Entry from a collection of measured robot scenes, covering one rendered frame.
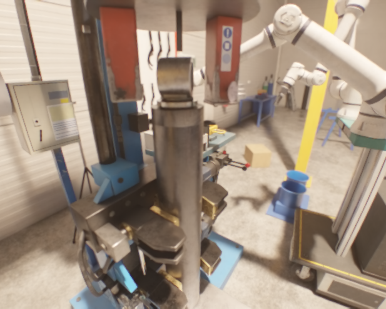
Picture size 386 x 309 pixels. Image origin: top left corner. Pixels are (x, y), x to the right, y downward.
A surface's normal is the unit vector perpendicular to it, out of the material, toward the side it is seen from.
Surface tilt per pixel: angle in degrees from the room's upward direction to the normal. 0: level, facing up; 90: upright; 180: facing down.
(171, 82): 98
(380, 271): 90
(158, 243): 0
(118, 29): 90
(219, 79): 90
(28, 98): 90
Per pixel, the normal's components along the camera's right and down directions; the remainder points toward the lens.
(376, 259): -0.47, 0.35
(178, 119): 0.14, 0.39
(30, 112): 0.82, 0.23
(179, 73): -0.10, 0.26
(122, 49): 0.34, 0.37
